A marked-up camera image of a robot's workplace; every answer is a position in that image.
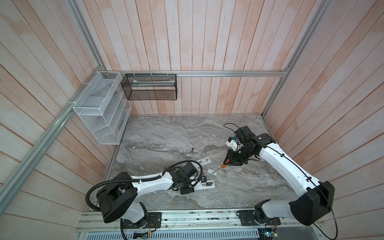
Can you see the left aluminium frame bar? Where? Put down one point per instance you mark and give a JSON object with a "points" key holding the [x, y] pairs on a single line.
{"points": [[25, 168]]}

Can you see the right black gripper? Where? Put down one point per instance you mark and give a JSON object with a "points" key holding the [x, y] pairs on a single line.
{"points": [[231, 160]]}

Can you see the orange handled screwdriver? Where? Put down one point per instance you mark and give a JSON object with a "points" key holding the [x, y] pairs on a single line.
{"points": [[219, 168]]}

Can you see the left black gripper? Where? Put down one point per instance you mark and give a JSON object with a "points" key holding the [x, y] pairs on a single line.
{"points": [[189, 190]]}

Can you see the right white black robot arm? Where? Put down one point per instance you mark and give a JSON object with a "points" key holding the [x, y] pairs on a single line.
{"points": [[315, 198]]}

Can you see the white remote control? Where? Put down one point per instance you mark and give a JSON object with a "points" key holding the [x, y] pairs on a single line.
{"points": [[204, 161], [208, 185]]}

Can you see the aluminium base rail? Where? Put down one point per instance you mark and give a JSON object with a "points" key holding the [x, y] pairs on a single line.
{"points": [[171, 220]]}

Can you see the horizontal aluminium frame bar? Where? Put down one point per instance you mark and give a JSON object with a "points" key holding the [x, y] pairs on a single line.
{"points": [[251, 73]]}

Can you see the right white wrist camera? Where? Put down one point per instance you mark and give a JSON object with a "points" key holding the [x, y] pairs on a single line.
{"points": [[233, 143]]}

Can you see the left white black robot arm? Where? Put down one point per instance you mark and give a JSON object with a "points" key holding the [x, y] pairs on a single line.
{"points": [[117, 197]]}

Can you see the black wire mesh basket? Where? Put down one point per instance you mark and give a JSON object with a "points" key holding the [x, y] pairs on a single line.
{"points": [[149, 87]]}

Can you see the white wire mesh shelf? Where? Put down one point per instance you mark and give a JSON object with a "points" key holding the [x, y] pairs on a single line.
{"points": [[103, 108]]}

